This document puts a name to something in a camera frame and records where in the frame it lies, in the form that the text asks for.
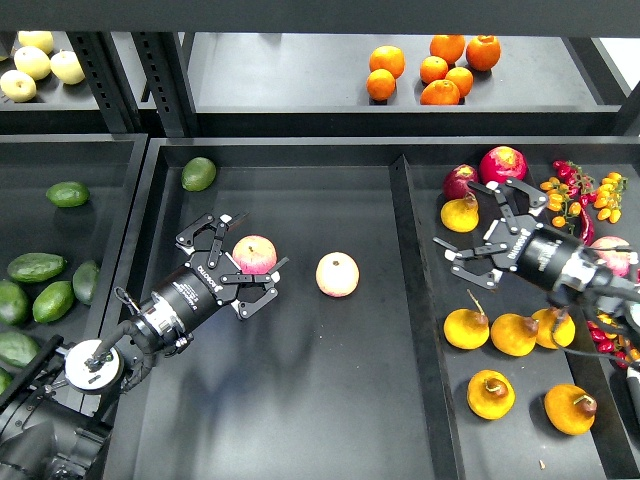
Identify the green avocado upper left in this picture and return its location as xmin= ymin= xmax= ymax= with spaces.
xmin=46 ymin=181 xmax=90 ymax=208

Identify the orange upper left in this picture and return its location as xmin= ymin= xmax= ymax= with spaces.
xmin=369 ymin=45 xmax=406 ymax=79

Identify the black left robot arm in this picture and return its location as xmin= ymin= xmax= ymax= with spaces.
xmin=1 ymin=213 xmax=287 ymax=479

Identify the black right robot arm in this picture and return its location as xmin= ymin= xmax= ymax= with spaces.
xmin=433 ymin=177 xmax=639 ymax=336

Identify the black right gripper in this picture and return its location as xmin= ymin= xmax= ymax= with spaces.
xmin=432 ymin=177 xmax=598 ymax=292

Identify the green avocado top centre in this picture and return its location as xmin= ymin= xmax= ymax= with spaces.
xmin=181 ymin=157 xmax=217 ymax=192

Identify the pink apple right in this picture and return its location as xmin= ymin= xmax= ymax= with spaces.
xmin=590 ymin=236 xmax=631 ymax=277

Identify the orange front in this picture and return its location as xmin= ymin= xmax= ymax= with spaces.
xmin=420 ymin=79 xmax=461 ymax=105

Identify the black tray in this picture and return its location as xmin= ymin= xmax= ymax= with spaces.
xmin=0 ymin=132 xmax=149 ymax=480
xmin=102 ymin=136 xmax=639 ymax=479

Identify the black centre tray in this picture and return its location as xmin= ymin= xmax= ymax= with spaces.
xmin=102 ymin=136 xmax=639 ymax=479

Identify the orange lower left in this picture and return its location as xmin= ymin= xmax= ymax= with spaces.
xmin=366 ymin=69 xmax=396 ymax=101

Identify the small orange right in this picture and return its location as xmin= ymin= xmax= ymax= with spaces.
xmin=445 ymin=67 xmax=474 ymax=98

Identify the small orange centre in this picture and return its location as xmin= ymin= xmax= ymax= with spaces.
xmin=419 ymin=56 xmax=449 ymax=85

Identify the cherry tomato bunch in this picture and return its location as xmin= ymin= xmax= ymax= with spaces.
xmin=587 ymin=313 xmax=639 ymax=370
xmin=540 ymin=159 xmax=628 ymax=242

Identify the large red apple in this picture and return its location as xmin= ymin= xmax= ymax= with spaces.
xmin=479 ymin=146 xmax=528 ymax=183

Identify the pale pink apple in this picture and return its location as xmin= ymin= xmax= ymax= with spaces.
xmin=315 ymin=252 xmax=360 ymax=298

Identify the small orange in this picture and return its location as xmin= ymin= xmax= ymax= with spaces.
xmin=419 ymin=56 xmax=449 ymax=85
xmin=445 ymin=67 xmax=474 ymax=98

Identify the red chili pepper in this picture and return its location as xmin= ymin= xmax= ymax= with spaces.
xmin=579 ymin=207 xmax=594 ymax=246

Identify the bright green avocado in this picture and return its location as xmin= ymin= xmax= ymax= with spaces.
xmin=32 ymin=280 xmax=75 ymax=324

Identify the black shelf frame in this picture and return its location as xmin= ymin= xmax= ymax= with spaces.
xmin=1 ymin=1 xmax=639 ymax=123

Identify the yellow pear near onion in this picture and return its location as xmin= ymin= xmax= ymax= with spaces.
xmin=440 ymin=193 xmax=479 ymax=233

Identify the yellow pear with stem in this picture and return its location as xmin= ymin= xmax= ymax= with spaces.
xmin=467 ymin=369 xmax=516 ymax=420

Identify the orange top middle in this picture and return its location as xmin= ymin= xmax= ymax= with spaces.
xmin=429 ymin=35 xmax=466 ymax=64

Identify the pale yellow pear right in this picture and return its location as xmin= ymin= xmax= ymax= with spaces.
xmin=50 ymin=50 xmax=85 ymax=85

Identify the dark avocado left edge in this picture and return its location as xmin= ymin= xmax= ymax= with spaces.
xmin=0 ymin=279 xmax=30 ymax=326

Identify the pink red apple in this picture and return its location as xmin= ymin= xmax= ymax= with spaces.
xmin=232 ymin=235 xmax=277 ymax=274

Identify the black left tray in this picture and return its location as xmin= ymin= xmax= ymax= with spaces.
xmin=0 ymin=132 xmax=149 ymax=480

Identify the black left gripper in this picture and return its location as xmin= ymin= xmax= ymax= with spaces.
xmin=152 ymin=212 xmax=289 ymax=333

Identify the cherry tomato bunch lower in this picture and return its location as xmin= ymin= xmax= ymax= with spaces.
xmin=587 ymin=313 xmax=639 ymax=370

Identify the dark red onion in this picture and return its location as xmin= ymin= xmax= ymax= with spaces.
xmin=442 ymin=164 xmax=479 ymax=200

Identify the dark green upright avocado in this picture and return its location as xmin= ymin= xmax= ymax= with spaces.
xmin=72 ymin=260 xmax=100 ymax=306

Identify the yellow pear under arm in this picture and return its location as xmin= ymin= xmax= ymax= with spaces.
xmin=490 ymin=313 xmax=539 ymax=357

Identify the cherry tomato bunch upper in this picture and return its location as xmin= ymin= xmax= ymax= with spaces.
xmin=540 ymin=159 xmax=628 ymax=242

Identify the pale yellow pear front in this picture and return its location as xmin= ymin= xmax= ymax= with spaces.
xmin=0 ymin=70 xmax=37 ymax=103

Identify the yellow pear brown top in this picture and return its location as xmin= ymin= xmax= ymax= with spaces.
xmin=531 ymin=307 xmax=576 ymax=349

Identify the orange pear lower right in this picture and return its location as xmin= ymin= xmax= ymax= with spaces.
xmin=544 ymin=384 xmax=598 ymax=436

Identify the orange top right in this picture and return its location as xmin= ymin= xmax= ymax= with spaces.
xmin=465 ymin=35 xmax=501 ymax=72

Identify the yellow pear lower left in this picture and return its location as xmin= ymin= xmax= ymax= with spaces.
xmin=443 ymin=290 xmax=490 ymax=350

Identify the dark avocado lower left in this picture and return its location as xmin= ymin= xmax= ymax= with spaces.
xmin=0 ymin=367 xmax=13 ymax=394

